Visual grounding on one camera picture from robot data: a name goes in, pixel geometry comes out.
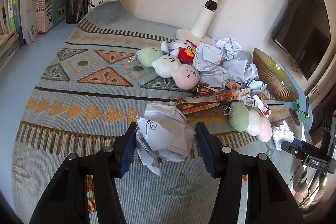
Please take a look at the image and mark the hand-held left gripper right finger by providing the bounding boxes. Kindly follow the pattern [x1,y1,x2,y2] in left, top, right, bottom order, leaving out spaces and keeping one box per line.
[195,122,306,224]

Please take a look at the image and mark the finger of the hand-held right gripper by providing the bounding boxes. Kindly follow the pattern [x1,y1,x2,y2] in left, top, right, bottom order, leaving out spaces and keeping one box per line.
[281,139,307,157]

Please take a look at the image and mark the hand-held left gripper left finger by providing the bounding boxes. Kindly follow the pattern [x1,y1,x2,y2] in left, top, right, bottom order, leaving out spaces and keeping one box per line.
[29,122,139,224]

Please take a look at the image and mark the large handwritten paper ball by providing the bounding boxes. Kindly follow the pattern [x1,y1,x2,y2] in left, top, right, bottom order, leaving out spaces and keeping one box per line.
[135,102,197,177]

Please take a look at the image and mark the gold ribbed bowl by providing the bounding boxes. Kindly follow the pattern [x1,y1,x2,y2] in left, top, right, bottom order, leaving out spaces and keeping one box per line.
[252,48,299,102]

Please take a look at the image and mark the brown round coaster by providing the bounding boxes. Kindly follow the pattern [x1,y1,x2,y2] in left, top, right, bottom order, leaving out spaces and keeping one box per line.
[289,107,301,126]

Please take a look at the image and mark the small grey upright panel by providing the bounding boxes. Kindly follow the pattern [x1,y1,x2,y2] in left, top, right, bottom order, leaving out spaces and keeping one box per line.
[304,95,311,118]

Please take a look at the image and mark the long brown printed carton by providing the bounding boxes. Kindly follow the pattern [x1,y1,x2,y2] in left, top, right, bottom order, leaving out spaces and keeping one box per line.
[170,88,251,115]

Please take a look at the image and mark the beige patterned cloth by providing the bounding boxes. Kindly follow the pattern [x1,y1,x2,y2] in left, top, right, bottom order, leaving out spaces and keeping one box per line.
[293,172,328,210]

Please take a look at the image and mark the short dark brown carton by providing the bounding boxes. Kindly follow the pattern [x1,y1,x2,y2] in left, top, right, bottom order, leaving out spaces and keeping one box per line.
[193,84,221,96]

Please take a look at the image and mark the patterned woven table mat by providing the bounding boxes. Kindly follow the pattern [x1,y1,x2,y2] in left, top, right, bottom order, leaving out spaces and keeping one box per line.
[11,0,313,224]

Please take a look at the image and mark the small pink brown tube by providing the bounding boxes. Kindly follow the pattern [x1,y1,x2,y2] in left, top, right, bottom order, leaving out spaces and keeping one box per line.
[226,80,243,90]

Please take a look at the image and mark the white cat plush toy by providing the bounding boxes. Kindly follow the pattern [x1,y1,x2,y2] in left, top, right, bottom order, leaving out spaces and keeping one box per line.
[161,39,197,63]

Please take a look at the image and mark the black mesh pen holder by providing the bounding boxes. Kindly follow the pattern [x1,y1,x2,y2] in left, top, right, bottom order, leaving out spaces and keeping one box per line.
[66,0,90,24]

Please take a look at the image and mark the stack of flat books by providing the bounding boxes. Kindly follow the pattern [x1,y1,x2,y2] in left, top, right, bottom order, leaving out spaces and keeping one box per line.
[0,31,20,69]

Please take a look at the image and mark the three-colour dango plush keychain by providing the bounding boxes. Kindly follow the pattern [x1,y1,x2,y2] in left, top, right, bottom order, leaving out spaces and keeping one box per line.
[136,46,200,90]
[223,102,273,142]

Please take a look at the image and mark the black wall monitor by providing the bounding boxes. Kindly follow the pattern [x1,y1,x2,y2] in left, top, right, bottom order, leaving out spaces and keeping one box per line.
[271,0,332,81]

